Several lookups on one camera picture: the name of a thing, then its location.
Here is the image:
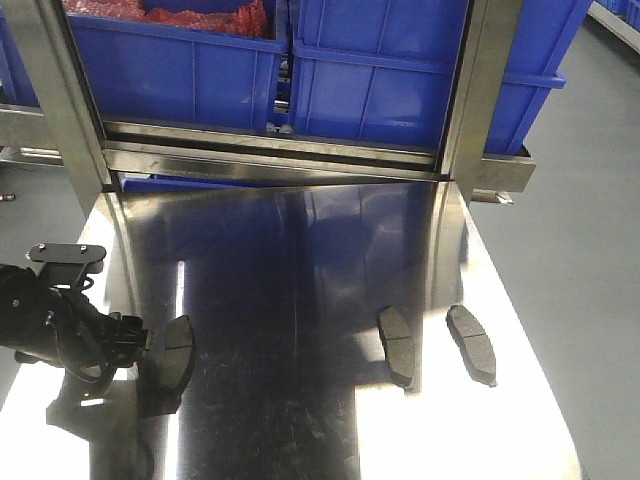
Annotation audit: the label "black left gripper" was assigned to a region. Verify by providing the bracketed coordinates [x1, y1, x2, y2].
[1, 265, 153, 384]

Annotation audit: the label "brake pad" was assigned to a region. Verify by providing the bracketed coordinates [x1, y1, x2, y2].
[153, 315, 196, 392]
[446, 304, 497, 388]
[377, 306, 416, 389]

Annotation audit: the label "left blue plastic crate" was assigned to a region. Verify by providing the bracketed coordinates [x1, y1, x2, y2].
[68, 1, 288, 131]

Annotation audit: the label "blue plastic crate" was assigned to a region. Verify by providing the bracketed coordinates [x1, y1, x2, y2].
[68, 1, 288, 131]
[290, 1, 589, 155]

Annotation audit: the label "far left blue crate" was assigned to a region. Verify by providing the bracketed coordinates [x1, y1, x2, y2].
[1, 14, 39, 107]

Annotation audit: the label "red plastic bag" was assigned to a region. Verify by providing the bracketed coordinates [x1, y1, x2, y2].
[63, 1, 270, 38]

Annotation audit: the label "right blue plastic crate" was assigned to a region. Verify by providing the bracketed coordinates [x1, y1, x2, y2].
[290, 1, 589, 155]

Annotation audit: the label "stainless steel rack frame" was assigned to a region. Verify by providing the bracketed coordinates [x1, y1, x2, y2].
[1, 1, 532, 212]

